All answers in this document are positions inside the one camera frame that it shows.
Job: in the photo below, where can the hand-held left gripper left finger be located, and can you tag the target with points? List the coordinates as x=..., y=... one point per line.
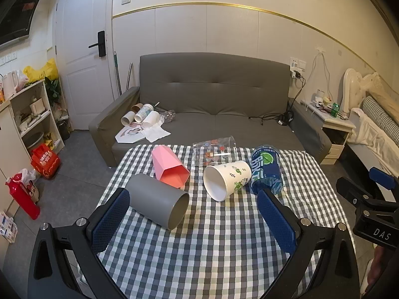
x=110, y=221

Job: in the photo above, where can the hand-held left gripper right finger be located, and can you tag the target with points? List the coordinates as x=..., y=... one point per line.
x=277, y=224

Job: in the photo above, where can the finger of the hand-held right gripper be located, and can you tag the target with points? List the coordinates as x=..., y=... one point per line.
x=383, y=177
x=352, y=190

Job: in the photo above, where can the grey cup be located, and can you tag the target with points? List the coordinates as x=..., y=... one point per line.
x=149, y=196

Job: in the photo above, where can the blue can-shaped cup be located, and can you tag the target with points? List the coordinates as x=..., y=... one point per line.
x=268, y=171

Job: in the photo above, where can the white paper cup green print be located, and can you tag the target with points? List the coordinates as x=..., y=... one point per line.
x=232, y=174

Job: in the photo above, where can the pink faceted cup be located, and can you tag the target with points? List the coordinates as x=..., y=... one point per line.
x=165, y=162

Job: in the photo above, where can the clear printed plastic cup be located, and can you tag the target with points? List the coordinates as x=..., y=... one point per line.
x=212, y=149

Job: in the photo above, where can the plain white paper cup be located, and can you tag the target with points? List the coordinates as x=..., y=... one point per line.
x=128, y=118
x=151, y=119

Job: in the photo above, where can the white printed paper cup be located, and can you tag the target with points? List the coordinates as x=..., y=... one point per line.
x=144, y=112

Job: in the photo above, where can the brown paper cup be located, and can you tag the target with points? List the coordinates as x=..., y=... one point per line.
x=136, y=108

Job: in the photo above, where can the white bedding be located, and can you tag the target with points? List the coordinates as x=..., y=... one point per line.
x=372, y=140

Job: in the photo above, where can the white nightstand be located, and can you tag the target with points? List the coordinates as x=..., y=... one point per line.
x=338, y=137

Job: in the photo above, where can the striped pillow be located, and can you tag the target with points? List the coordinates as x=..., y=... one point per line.
x=382, y=115

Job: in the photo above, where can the checkered tablecloth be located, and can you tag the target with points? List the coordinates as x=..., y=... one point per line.
x=218, y=243

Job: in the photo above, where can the green bottle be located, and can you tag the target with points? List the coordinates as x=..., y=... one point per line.
x=335, y=110

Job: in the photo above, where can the white plastic bag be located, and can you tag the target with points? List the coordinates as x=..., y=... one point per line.
x=31, y=188

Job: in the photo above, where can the red bottle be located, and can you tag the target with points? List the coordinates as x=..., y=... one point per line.
x=23, y=197

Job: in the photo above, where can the white bed headboard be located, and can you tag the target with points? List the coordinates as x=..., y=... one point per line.
x=353, y=87

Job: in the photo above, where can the white tissue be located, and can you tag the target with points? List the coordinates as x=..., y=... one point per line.
x=157, y=133

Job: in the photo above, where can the printed cardboard box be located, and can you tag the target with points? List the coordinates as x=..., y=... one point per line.
x=7, y=227

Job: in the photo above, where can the grey basin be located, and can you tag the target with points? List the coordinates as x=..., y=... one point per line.
x=33, y=139

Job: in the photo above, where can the clear plastic bottle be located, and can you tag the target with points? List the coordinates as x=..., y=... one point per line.
x=168, y=116

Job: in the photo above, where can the white kitchen cabinet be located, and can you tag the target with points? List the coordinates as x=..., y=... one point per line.
x=9, y=149

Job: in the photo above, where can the green plant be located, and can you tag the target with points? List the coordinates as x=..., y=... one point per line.
x=53, y=88

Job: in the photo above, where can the metal pole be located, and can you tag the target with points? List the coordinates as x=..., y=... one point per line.
x=129, y=74

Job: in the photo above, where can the white storage shelf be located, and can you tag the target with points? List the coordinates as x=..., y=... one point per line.
x=37, y=92

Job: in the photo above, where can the grey sofa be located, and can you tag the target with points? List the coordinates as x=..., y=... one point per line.
x=212, y=78

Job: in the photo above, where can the yellow plastic bag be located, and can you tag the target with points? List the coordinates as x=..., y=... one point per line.
x=40, y=71

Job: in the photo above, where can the white electric kettle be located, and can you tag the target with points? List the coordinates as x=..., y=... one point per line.
x=9, y=85

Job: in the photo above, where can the white door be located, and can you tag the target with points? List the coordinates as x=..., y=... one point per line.
x=81, y=31

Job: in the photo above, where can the black range hood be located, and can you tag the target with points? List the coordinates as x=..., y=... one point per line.
x=18, y=18

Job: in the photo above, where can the white wall outlet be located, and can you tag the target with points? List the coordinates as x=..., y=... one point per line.
x=298, y=63

